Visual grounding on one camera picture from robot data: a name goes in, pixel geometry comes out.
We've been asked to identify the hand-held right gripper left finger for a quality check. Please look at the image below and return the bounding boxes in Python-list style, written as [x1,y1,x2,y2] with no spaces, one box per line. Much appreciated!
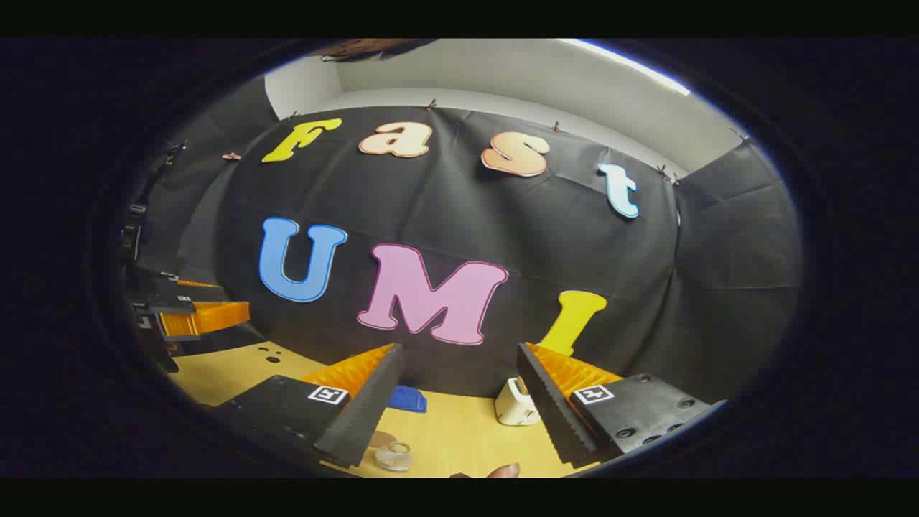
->
[214,343,406,469]

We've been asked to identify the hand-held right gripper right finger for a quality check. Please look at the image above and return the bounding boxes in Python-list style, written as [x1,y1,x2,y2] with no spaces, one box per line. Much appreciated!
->
[516,342,728,470]

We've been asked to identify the clear plastic water bottle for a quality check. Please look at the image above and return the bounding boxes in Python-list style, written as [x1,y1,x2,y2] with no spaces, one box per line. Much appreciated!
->
[373,440,415,473]

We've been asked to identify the blue towel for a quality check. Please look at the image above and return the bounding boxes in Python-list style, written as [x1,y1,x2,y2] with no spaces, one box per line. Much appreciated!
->
[388,385,429,414]

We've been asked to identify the black backdrop cloth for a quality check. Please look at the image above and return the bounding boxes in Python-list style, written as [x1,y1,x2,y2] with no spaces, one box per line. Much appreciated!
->
[126,72,803,406]

